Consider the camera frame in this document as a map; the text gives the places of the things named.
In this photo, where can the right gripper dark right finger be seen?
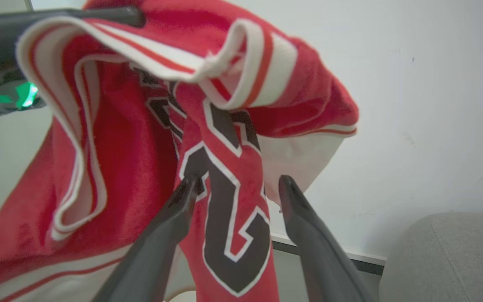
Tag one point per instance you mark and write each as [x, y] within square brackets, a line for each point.
[321, 251]

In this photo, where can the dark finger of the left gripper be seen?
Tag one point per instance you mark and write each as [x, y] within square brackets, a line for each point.
[57, 19]

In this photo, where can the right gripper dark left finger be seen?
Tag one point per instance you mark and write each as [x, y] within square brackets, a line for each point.
[153, 251]

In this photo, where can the red basketball jersey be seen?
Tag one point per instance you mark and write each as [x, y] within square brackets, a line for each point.
[132, 167]

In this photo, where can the cream laundry basket brown rim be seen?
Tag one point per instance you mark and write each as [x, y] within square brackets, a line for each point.
[183, 295]

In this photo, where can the grey fabric sofa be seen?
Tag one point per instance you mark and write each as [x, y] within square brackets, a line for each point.
[447, 260]

